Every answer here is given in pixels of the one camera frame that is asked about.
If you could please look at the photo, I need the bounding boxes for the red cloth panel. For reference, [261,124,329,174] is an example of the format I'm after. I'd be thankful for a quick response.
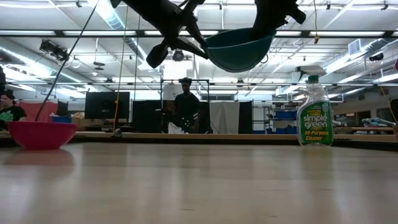
[17,100,59,123]

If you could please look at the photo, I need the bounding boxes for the long black cable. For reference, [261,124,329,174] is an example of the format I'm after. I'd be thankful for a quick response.
[34,0,101,123]

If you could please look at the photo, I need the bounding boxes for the grey curtain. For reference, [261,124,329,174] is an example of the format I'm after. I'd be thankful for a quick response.
[208,101,241,135]

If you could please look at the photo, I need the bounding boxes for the shelf with blue bins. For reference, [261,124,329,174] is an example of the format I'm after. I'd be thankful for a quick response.
[263,105,299,135]

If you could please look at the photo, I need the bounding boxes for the black ceiling-mounted device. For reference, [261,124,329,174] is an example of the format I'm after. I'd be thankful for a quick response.
[39,39,70,62]

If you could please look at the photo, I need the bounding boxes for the black monitor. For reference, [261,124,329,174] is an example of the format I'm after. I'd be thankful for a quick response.
[84,91,131,120]

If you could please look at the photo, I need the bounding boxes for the thin yellow cord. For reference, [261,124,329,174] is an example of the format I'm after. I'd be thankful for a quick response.
[112,5,129,132]

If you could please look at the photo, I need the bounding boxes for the seated person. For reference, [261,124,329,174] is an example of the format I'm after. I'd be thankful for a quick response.
[0,89,28,132]

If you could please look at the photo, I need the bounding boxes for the blue storage box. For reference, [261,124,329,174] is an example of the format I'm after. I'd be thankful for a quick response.
[50,115,73,124]

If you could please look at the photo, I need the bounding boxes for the standing person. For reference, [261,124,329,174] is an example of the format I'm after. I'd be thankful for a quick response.
[172,77,202,135]

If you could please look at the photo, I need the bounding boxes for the blue plastic bowl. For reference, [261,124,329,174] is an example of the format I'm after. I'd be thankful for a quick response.
[203,27,277,73]

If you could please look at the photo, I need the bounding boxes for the small pink bowl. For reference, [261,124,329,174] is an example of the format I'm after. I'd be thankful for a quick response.
[6,121,78,151]

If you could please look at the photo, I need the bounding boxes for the light wooden desk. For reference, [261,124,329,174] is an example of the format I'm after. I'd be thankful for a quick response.
[0,131,398,144]

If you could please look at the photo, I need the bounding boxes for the silver ceiling duct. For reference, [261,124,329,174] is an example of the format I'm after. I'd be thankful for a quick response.
[88,0,149,65]

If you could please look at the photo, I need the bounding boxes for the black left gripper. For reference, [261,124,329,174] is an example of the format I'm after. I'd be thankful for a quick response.
[110,0,210,70]

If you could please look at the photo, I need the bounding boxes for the green cleaner spray bottle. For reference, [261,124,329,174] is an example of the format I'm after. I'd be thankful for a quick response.
[295,65,335,147]

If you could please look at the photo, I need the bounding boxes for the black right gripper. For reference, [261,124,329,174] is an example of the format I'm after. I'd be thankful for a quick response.
[249,0,307,41]

